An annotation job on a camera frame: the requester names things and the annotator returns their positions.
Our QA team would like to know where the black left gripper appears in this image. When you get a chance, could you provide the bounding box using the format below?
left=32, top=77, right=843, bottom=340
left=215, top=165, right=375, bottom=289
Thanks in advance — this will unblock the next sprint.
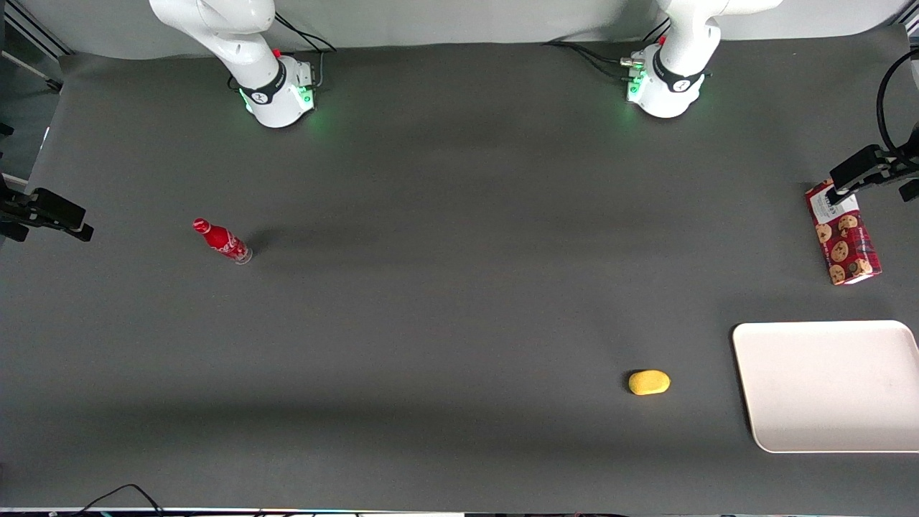
left=826, top=139, right=919, bottom=205

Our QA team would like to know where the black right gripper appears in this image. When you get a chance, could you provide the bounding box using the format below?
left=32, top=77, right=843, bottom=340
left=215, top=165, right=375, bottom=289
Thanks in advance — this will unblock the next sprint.
left=0, top=172, right=95, bottom=243

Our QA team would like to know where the red tartan cookie box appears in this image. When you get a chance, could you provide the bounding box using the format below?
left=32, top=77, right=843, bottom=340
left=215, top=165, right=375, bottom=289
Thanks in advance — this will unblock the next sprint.
left=805, top=180, right=882, bottom=287

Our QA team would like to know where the white rectangular tray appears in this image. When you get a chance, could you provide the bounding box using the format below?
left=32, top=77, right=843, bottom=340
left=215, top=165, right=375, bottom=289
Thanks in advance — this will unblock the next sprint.
left=732, top=320, right=919, bottom=455

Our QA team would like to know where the red cola bottle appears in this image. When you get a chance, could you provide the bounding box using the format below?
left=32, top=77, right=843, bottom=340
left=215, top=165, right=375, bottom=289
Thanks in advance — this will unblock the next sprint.
left=192, top=218, right=253, bottom=266

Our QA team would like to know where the yellow oval bread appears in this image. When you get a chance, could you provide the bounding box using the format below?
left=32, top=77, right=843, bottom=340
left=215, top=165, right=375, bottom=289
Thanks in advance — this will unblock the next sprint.
left=628, top=369, right=671, bottom=396

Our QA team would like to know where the dark grey table mat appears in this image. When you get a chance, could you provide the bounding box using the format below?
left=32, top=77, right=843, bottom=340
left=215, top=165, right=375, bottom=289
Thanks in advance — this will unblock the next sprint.
left=0, top=25, right=919, bottom=514

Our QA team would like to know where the aluminium frame rail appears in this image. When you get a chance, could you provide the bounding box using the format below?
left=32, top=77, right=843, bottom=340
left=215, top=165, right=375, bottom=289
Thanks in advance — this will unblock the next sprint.
left=0, top=0, right=73, bottom=93

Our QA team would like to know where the thin black table edge cable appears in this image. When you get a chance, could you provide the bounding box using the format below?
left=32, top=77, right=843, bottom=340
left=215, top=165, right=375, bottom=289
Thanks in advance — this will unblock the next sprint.
left=70, top=483, right=167, bottom=517

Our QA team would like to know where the black cable at right arm base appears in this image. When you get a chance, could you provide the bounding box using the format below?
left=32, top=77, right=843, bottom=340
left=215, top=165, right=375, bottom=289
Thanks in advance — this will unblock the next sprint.
left=273, top=13, right=337, bottom=90

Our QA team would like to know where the black cable at arm base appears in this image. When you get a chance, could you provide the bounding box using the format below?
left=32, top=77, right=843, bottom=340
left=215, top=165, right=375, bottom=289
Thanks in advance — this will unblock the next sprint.
left=544, top=39, right=634, bottom=81
left=273, top=13, right=337, bottom=90

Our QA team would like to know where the black cable at left arm base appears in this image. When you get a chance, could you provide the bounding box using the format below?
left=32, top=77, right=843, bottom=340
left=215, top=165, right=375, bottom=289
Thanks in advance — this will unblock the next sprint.
left=544, top=39, right=634, bottom=81

